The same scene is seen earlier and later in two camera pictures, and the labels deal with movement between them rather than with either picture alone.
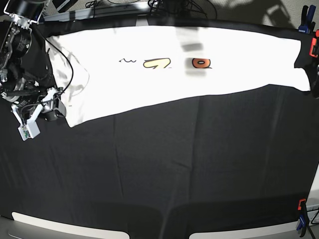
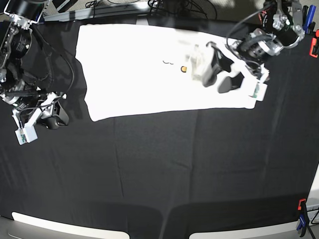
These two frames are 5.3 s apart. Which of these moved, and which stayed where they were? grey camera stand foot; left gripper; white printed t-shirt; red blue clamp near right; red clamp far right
Moved: white printed t-shirt; left gripper
Stayed: red clamp far right; red blue clamp near right; grey camera stand foot
